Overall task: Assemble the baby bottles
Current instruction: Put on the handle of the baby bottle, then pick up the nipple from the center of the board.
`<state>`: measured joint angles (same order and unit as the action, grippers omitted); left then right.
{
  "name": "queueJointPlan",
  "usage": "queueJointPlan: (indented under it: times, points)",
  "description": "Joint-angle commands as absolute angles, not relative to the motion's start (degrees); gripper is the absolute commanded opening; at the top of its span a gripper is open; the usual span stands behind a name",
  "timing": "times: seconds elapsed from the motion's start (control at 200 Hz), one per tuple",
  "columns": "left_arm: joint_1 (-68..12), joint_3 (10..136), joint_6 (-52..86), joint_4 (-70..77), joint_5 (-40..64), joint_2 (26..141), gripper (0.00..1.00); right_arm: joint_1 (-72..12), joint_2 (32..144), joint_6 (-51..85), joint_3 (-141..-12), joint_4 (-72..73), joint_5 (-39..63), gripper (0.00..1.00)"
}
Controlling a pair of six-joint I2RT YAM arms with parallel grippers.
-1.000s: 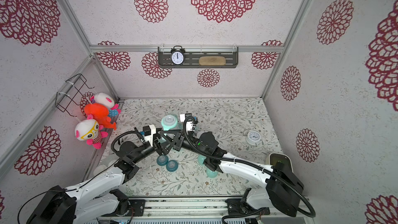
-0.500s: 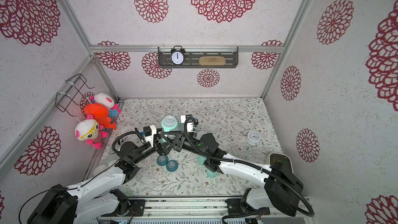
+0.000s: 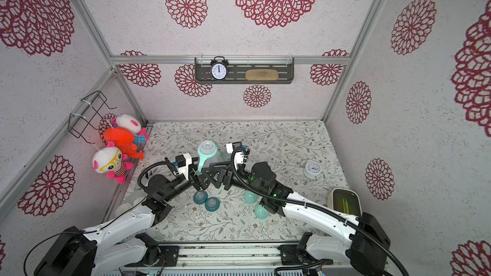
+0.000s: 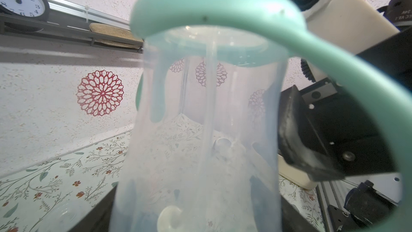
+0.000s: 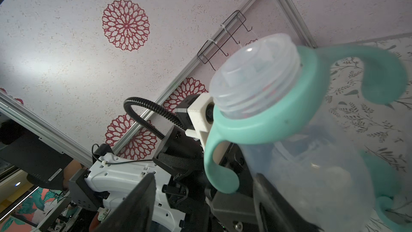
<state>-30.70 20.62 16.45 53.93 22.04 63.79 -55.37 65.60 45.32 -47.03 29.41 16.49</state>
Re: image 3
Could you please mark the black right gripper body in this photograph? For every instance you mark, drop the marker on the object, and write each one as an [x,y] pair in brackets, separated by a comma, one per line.
[233,174]

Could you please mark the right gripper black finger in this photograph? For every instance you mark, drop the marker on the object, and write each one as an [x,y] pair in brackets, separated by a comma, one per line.
[240,158]
[221,176]

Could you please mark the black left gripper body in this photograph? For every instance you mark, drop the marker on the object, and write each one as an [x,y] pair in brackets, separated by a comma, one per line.
[181,184]

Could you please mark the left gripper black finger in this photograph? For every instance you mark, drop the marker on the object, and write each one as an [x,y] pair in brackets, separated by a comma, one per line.
[182,164]
[199,182]

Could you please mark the clear baby bottle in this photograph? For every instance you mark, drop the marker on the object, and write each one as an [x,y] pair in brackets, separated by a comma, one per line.
[221,156]

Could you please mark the teal nipple collar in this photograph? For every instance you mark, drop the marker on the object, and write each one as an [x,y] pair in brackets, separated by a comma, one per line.
[212,204]
[200,197]

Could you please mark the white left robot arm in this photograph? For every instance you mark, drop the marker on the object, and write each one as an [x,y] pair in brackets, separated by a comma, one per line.
[123,240]

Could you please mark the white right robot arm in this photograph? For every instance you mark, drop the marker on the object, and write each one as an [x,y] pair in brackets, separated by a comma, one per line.
[360,239]

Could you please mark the white alarm clock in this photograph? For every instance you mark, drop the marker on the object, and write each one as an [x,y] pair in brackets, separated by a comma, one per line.
[313,170]

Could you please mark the white plush yellow glasses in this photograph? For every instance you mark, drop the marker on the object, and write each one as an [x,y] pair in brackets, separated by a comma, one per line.
[112,162]

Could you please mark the red orange plush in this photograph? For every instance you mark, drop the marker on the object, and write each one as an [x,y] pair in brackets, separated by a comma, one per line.
[123,139]

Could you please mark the white pink plush upper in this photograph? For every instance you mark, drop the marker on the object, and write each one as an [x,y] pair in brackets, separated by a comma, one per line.
[129,123]

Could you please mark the tan brush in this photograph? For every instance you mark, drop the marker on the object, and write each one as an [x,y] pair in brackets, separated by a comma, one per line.
[262,75]

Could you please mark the black alarm clock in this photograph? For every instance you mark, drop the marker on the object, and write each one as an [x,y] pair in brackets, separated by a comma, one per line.
[219,68]

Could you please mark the white sterilizer box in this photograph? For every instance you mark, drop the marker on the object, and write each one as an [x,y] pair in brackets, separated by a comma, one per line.
[345,201]

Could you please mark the metal base rail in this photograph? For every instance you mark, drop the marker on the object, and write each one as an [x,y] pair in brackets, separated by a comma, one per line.
[237,258]

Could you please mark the grey wall shelf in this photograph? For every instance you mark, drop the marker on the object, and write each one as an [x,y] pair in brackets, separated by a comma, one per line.
[236,71]

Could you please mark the black wire basket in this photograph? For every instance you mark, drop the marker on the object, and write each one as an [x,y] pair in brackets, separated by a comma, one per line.
[83,124]

